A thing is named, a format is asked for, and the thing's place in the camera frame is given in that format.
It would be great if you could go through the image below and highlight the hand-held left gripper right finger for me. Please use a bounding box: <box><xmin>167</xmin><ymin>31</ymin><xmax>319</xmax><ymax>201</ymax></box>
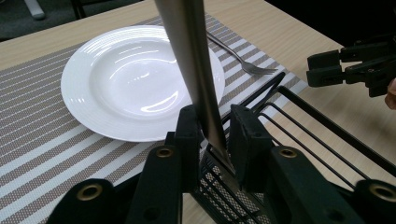
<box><xmin>229</xmin><ymin>104</ymin><xmax>276</xmax><ymax>193</ymax></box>

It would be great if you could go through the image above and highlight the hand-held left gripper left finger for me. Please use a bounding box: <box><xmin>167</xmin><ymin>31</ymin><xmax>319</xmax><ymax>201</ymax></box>
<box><xmin>166</xmin><ymin>105</ymin><xmax>205</xmax><ymax>192</ymax></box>

